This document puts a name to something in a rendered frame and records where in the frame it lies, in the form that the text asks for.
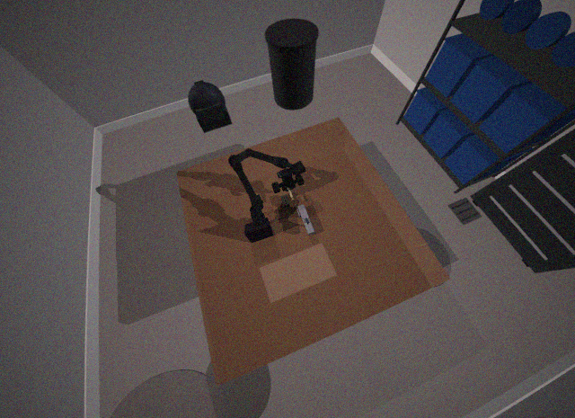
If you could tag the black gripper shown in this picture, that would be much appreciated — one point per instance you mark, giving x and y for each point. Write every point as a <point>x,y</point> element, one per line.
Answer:
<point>291,184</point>

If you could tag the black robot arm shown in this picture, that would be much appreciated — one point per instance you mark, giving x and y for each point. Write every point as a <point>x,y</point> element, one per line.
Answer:
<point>258,217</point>

